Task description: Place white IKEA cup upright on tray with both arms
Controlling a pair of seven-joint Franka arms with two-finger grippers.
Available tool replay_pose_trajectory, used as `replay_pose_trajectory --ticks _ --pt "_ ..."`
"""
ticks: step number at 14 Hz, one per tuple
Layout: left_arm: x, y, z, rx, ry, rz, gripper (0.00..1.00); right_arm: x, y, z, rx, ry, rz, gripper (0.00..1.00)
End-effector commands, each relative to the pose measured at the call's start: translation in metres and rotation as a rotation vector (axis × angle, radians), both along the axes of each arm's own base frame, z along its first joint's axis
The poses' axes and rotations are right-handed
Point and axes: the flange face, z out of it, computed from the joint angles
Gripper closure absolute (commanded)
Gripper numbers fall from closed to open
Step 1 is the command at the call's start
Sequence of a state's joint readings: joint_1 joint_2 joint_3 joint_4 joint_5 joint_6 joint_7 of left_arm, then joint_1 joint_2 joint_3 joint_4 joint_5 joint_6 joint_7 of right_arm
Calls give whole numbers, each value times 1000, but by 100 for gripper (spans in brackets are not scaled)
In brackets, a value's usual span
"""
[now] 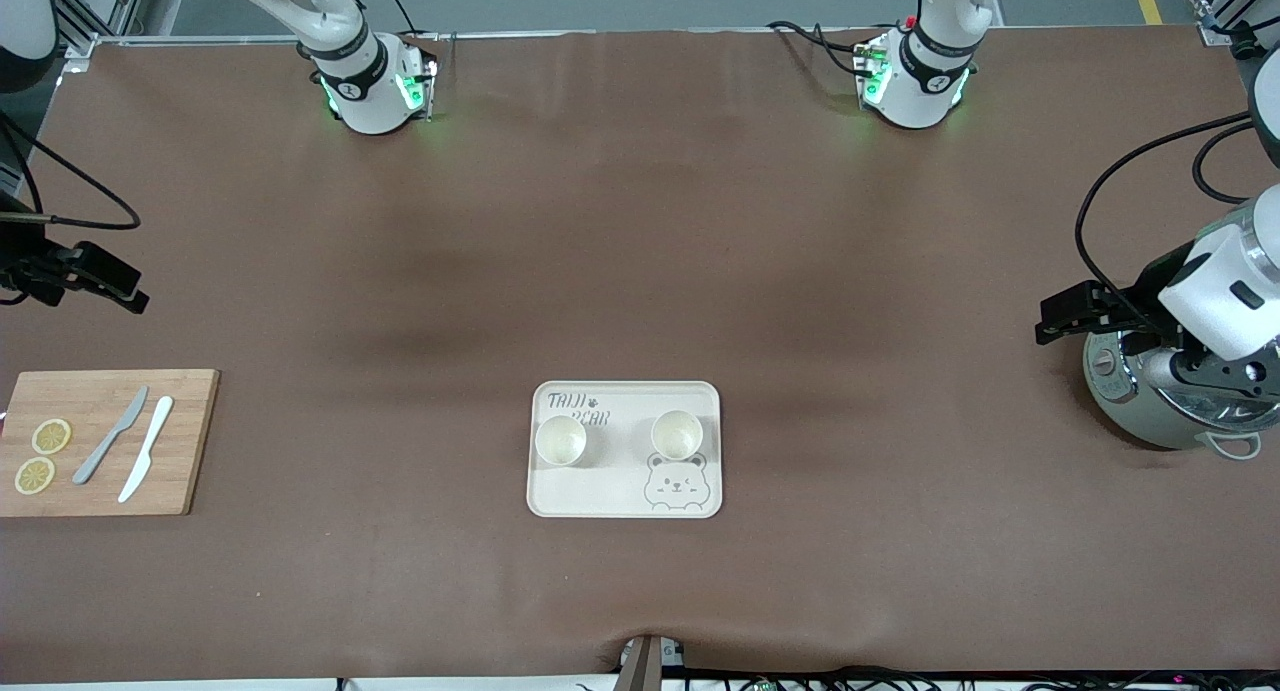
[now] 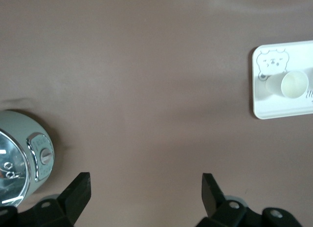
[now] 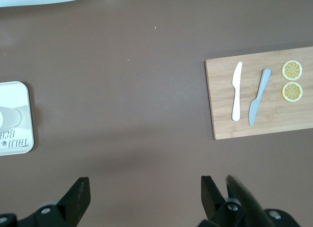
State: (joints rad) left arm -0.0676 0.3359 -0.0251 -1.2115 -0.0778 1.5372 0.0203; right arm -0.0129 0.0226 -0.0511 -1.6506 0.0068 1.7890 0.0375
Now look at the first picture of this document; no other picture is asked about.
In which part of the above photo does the black left base cable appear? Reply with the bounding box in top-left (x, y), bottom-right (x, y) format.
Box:
top-left (766, 19), bottom-right (886, 78)

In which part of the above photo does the bamboo cutting board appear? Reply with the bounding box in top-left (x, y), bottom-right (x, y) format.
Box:
top-left (0, 369), bottom-right (221, 518)

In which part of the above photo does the black right base cable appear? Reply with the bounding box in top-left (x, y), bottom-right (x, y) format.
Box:
top-left (374, 0), bottom-right (443, 40)

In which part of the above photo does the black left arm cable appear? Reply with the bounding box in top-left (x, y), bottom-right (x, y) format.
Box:
top-left (1074, 111), bottom-right (1256, 307)

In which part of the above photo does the white plastic cup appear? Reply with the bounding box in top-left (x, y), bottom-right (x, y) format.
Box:
top-left (534, 414), bottom-right (589, 468)
top-left (650, 409), bottom-right (705, 463)

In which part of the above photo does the grey plastic knife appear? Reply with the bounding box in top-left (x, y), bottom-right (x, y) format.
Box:
top-left (72, 385), bottom-right (150, 486)

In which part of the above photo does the silver green rice cooker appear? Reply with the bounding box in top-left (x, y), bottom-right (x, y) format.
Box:
top-left (1082, 326), bottom-right (1280, 461)

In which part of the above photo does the aluminium frame profile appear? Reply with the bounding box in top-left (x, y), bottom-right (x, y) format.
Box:
top-left (50, 0), bottom-right (153, 64)
top-left (1175, 0), bottom-right (1280, 46)

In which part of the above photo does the beige bear print tray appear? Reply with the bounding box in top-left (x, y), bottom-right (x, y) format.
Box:
top-left (526, 380), bottom-right (723, 520)

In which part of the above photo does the black base cable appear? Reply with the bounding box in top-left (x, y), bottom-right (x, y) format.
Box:
top-left (374, 0), bottom-right (443, 40)
top-left (766, 19), bottom-right (886, 78)

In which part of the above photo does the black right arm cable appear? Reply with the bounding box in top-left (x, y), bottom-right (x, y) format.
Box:
top-left (0, 111), bottom-right (142, 232)

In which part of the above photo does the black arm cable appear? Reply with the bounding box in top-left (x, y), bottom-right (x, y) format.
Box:
top-left (0, 111), bottom-right (142, 232)
top-left (1074, 111), bottom-right (1256, 307)

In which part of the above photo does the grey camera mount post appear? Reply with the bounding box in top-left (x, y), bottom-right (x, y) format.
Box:
top-left (618, 633), bottom-right (687, 691)

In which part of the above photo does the white plastic knife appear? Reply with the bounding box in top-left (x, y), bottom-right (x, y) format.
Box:
top-left (118, 396), bottom-right (175, 504)

